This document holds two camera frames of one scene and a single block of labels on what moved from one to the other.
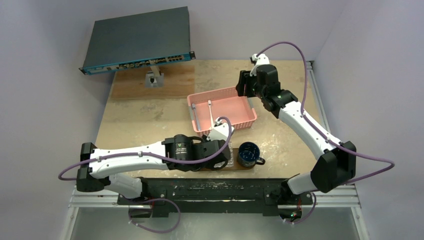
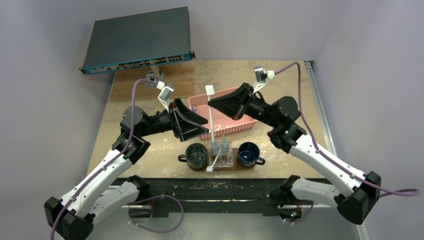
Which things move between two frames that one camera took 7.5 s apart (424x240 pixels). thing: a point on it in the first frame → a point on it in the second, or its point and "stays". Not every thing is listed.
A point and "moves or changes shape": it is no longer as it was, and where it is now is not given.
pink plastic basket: (228, 107) stays
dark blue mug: (248, 155) stays
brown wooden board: (179, 83) stays
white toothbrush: (209, 104) moves or changes shape
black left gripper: (210, 167) → (186, 124)
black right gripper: (243, 84) → (245, 101)
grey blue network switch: (137, 40) stays
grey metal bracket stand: (154, 78) stays
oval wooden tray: (236, 167) stays
